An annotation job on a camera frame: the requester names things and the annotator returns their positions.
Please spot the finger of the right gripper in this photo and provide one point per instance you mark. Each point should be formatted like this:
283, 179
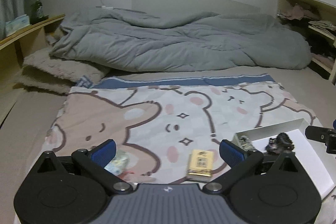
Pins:
320, 134

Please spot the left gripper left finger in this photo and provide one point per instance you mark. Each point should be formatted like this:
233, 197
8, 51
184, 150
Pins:
93, 164

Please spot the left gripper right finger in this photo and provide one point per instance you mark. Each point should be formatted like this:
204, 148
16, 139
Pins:
242, 164

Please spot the multicolour twisted rope knot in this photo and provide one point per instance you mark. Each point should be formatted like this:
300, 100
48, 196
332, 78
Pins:
245, 143

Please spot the blue floral brocade pouch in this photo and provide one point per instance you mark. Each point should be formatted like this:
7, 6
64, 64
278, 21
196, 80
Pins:
118, 164

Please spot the yellow tissue packet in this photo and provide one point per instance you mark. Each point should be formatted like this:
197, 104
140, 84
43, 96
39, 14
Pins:
200, 167

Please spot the cartoon bear blanket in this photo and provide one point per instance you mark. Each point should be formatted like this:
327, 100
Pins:
159, 123

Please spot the beige fluffy folded blanket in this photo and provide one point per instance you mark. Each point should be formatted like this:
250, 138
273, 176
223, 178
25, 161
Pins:
43, 71

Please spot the right wooden shelf unit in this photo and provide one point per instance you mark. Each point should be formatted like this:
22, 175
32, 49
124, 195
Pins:
327, 12

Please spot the clothes on right shelf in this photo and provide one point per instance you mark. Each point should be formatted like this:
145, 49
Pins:
320, 34

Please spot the grey quilted duvet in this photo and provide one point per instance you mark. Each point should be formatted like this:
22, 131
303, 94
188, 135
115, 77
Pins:
135, 41

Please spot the left wooden shelf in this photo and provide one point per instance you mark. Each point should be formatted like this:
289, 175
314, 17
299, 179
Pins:
21, 44

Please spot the green glass bottle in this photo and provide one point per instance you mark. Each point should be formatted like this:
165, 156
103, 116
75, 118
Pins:
37, 14

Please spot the blue tissue box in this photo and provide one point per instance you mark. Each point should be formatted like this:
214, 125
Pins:
17, 24

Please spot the grey curtain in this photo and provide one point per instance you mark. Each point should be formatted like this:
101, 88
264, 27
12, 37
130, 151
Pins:
10, 9

